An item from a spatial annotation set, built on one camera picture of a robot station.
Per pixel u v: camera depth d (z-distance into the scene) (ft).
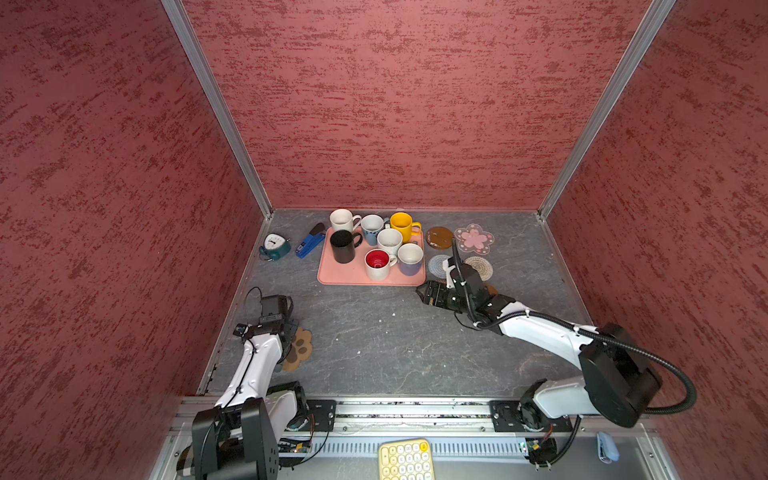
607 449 2.22
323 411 2.43
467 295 2.15
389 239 3.47
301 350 2.74
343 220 3.53
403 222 3.59
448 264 2.65
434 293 2.53
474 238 3.73
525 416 2.12
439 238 3.64
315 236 3.60
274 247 3.40
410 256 3.38
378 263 3.37
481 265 3.40
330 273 3.27
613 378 1.41
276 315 2.21
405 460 2.19
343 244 3.29
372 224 3.58
